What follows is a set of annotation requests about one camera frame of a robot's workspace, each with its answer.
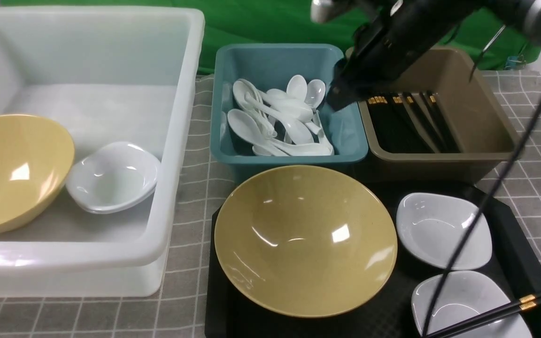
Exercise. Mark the grey checked tablecloth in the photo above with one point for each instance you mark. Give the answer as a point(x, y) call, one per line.
point(177, 309)

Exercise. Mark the black chopstick gold tip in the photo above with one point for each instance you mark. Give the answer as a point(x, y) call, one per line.
point(496, 318)
point(486, 313)

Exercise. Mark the white ceramic soup spoon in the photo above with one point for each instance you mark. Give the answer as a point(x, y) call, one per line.
point(246, 128)

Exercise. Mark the large white plastic tub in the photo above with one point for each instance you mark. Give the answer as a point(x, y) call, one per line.
point(106, 74)

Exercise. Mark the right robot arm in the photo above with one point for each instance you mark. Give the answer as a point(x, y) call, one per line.
point(522, 15)

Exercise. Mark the black serving tray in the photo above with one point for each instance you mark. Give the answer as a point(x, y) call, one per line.
point(514, 267)

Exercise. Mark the black chopsticks in bin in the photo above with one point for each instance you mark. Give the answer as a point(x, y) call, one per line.
point(410, 123)

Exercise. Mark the green backdrop cloth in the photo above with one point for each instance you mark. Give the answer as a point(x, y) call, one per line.
point(288, 21)

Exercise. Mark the white dish in tub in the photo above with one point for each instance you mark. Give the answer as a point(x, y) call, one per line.
point(114, 178)

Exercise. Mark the teal plastic bin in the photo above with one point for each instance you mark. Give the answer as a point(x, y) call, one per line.
point(269, 66)

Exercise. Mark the blue binder clip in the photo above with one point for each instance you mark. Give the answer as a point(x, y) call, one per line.
point(515, 63)

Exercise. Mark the pile of white spoons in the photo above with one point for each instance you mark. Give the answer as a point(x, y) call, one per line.
point(288, 123)

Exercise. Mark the yellow bowl in tub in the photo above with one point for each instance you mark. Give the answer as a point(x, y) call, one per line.
point(36, 155)

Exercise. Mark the brown plastic bin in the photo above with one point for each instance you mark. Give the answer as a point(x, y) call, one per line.
point(471, 111)

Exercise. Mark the white square dish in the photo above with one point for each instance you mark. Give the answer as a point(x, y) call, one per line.
point(466, 294)
point(430, 227)

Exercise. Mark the yellow noodle bowl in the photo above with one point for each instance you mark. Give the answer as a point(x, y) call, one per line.
point(305, 241)

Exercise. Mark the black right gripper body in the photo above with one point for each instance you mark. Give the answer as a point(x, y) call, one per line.
point(390, 44)

